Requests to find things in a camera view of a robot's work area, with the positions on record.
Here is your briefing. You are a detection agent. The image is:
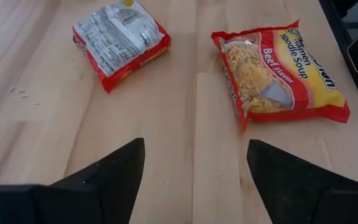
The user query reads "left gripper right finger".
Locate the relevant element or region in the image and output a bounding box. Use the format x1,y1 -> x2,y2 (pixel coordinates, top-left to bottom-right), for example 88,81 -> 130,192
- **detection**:
246,139 -> 358,224

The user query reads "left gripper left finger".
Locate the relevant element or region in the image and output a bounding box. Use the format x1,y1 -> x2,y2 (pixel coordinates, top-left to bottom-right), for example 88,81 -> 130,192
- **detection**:
0,138 -> 145,224

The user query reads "red beef ramen pack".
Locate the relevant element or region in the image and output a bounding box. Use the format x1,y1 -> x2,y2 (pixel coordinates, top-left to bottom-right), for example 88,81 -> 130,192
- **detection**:
211,19 -> 351,133
72,0 -> 172,94

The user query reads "black aluminium table frame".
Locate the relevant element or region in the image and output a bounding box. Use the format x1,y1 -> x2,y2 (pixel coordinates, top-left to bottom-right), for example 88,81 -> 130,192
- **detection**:
318,0 -> 358,133

